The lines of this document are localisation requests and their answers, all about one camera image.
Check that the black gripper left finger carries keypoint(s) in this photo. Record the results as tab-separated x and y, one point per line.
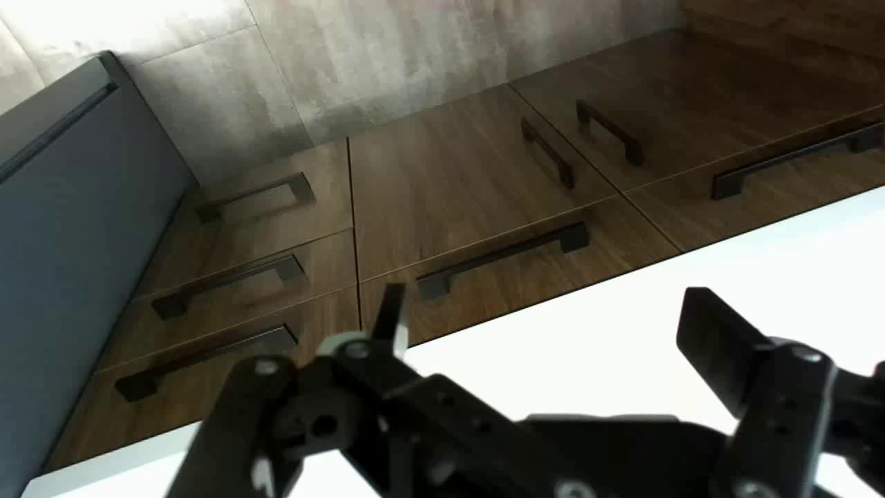
370	403

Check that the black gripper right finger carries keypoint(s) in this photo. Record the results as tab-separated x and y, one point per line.
784	397

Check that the wide wooden drawer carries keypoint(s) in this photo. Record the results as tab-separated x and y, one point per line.
613	246
678	214

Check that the narrow wooden drawer front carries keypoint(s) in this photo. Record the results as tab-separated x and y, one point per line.
93	416
332	267
329	208

